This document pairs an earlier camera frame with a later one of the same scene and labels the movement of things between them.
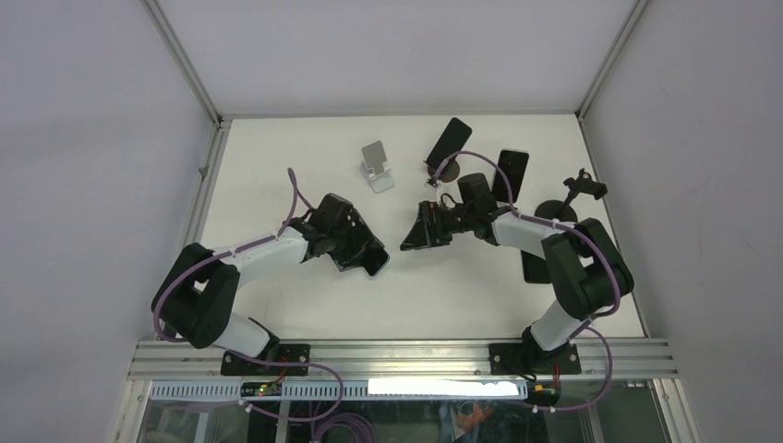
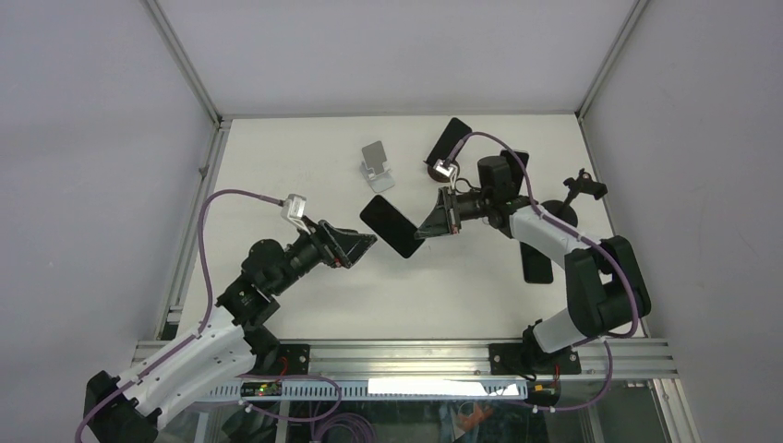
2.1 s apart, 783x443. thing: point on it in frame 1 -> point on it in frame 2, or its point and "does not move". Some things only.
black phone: (373, 257) -> (392, 225)
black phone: (452, 141) does not move
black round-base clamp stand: (564, 210) does not move
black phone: (512, 163) does not move
